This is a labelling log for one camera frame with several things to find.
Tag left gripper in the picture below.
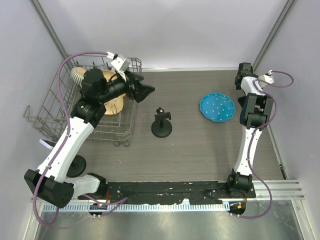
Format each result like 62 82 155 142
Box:
98 69 154 104

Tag black phone stand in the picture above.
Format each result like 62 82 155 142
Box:
151 107 172 138
66 155 87 178

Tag blue polka dot plate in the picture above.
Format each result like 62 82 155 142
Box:
199 92 236 123

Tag black phone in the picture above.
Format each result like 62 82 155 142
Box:
237 96 247 107

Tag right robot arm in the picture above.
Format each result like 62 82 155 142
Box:
225 62 274 198

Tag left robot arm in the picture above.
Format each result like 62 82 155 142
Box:
24 68 155 209

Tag rear yellow bird plate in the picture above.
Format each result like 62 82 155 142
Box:
102 70 118 82

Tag clear glass in rack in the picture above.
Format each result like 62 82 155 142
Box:
96 64 109 72

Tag striped white mug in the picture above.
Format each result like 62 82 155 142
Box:
70 66 86 86

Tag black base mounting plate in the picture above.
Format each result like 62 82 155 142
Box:
77 181 257 205

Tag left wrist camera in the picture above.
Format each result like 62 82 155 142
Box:
107 51 131 79

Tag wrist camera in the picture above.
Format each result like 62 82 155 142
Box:
107 51 131 79
258 70 275 89

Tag grey wire dish rack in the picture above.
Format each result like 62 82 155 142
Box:
24 54 137 147

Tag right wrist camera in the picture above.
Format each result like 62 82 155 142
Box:
258 70 275 89

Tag white cable duct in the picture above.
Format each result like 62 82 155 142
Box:
42 202 230 213

